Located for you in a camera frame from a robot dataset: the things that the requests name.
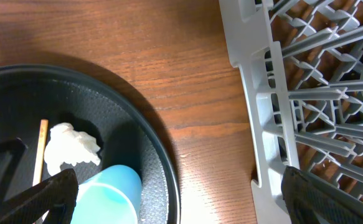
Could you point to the grey dishwasher rack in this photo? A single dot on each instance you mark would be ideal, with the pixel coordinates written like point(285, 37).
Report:
point(300, 62)

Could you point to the white tissue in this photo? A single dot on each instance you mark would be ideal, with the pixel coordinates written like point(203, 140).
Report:
point(69, 146)

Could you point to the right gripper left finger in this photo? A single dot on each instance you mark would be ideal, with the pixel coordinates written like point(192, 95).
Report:
point(55, 196)

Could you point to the round black tray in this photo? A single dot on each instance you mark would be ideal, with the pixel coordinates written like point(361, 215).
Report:
point(30, 93)

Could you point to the wooden chopstick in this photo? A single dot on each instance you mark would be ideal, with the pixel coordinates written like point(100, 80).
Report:
point(39, 159)

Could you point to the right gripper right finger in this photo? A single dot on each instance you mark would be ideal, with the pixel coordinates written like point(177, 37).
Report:
point(310, 199)

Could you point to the blue plastic cup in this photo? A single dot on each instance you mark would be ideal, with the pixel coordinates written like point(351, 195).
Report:
point(111, 196)

